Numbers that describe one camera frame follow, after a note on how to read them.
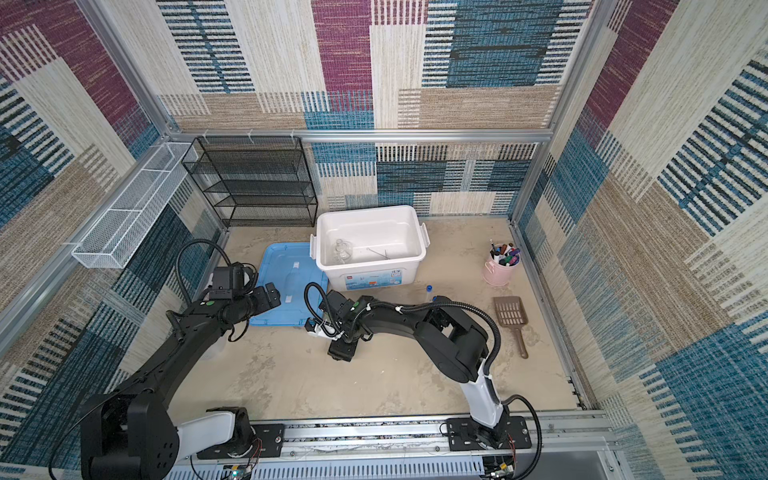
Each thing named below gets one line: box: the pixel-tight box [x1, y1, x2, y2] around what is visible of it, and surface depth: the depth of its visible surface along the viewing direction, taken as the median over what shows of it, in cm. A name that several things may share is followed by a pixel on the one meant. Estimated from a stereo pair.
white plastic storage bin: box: [309, 205, 431, 291], surface depth 103 cm
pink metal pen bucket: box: [484, 248, 521, 287], surface depth 97 cm
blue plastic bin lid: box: [249, 242, 329, 327], surface depth 104 cm
